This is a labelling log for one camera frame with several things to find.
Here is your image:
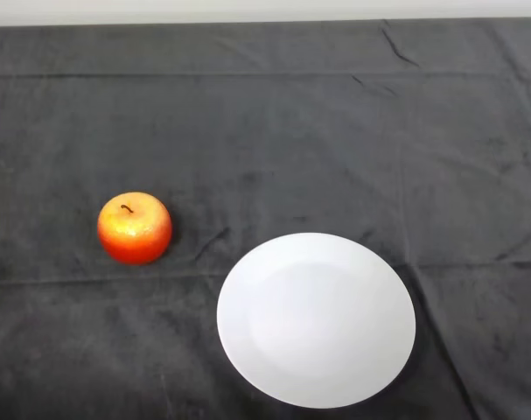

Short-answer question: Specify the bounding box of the black table cloth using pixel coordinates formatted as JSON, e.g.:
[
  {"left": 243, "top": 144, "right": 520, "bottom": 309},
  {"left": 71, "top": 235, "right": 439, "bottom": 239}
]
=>
[{"left": 0, "top": 16, "right": 531, "bottom": 420}]

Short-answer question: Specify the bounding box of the red yellow apple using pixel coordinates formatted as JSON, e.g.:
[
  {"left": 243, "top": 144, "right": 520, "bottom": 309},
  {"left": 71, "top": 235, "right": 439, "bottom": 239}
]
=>
[{"left": 96, "top": 191, "right": 174, "bottom": 266}]

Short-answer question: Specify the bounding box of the round white plate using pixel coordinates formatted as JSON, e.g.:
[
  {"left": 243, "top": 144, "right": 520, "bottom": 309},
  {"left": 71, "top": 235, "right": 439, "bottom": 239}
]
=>
[{"left": 216, "top": 232, "right": 417, "bottom": 410}]

